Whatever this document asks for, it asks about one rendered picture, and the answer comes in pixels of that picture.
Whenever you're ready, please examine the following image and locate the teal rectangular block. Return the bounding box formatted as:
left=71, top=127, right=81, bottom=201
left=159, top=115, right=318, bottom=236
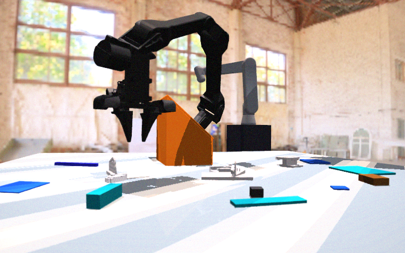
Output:
left=86, top=183, right=122, bottom=209

